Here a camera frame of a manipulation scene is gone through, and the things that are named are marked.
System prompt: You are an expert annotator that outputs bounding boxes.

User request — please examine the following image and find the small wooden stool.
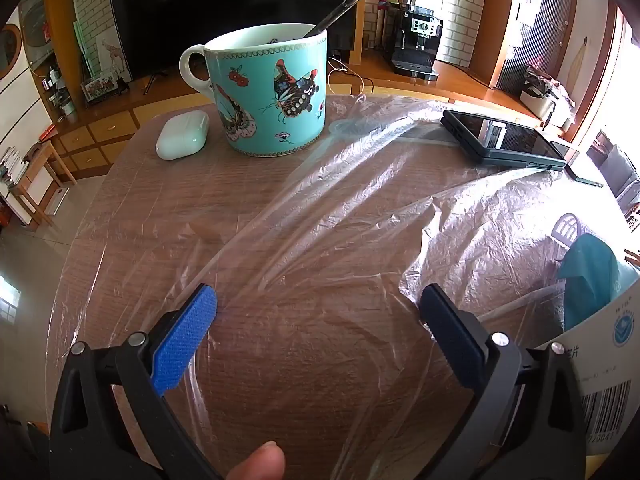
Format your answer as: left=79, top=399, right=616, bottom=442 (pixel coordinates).
left=10, top=141, right=76, bottom=226

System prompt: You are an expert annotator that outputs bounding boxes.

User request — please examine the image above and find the floral card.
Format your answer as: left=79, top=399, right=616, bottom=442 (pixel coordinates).
left=81, top=72, right=121, bottom=103

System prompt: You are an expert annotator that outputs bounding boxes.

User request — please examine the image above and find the white charging cable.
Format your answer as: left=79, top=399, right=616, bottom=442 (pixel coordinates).
left=327, top=57, right=371, bottom=96

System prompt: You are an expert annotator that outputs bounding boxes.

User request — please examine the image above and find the grey armchair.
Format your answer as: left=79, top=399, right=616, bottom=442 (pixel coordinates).
left=587, top=145, right=640, bottom=211

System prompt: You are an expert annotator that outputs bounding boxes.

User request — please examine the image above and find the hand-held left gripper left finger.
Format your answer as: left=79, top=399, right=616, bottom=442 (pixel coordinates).
left=49, top=283, right=223, bottom=480

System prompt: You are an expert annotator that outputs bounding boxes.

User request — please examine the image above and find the deer picture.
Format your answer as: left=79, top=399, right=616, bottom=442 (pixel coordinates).
left=95, top=27, right=133, bottom=86

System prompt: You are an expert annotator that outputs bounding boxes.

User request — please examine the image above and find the black coffee machine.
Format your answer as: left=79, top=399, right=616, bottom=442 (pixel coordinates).
left=385, top=2, right=445, bottom=81

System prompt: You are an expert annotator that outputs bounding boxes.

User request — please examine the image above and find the white medicine box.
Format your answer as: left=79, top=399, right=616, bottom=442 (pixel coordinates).
left=537, top=300, right=640, bottom=456

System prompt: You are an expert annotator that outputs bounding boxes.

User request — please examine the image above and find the oval wooden wall plaque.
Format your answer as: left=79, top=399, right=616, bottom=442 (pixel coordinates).
left=0, top=25, right=23, bottom=81

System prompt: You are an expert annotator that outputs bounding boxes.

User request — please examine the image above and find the white earbuds case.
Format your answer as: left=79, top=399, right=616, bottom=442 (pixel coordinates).
left=156, top=110, right=210, bottom=161

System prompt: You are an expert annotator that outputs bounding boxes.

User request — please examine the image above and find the black flat television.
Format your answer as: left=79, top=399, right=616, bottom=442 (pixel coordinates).
left=107, top=0, right=362, bottom=96

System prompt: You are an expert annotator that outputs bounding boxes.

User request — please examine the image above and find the turquoise butterfly mug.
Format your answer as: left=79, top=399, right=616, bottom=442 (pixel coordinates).
left=179, top=22, right=328, bottom=158

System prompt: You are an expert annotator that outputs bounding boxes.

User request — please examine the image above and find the person's left hand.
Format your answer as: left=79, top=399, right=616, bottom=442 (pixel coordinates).
left=227, top=441, right=286, bottom=480

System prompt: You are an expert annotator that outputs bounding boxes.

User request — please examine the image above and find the metal spoon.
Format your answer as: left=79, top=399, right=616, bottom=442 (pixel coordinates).
left=302, top=0, right=365, bottom=38

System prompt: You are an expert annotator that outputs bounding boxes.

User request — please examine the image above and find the beige bag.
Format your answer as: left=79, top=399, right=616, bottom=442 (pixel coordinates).
left=520, top=66, right=576, bottom=126

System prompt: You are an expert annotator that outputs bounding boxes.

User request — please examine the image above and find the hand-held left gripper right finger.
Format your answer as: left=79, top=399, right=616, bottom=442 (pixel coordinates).
left=419, top=283, right=588, bottom=480

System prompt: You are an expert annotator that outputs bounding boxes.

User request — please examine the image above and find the clear plastic table sheet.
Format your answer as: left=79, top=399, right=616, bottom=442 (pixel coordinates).
left=47, top=92, right=640, bottom=480

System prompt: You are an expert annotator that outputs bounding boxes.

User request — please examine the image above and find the teal packet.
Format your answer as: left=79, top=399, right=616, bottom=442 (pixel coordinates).
left=556, top=233, right=621, bottom=331

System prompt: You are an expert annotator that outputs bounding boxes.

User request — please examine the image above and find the black handheld device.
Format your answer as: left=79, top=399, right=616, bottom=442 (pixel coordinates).
left=441, top=109, right=567, bottom=168

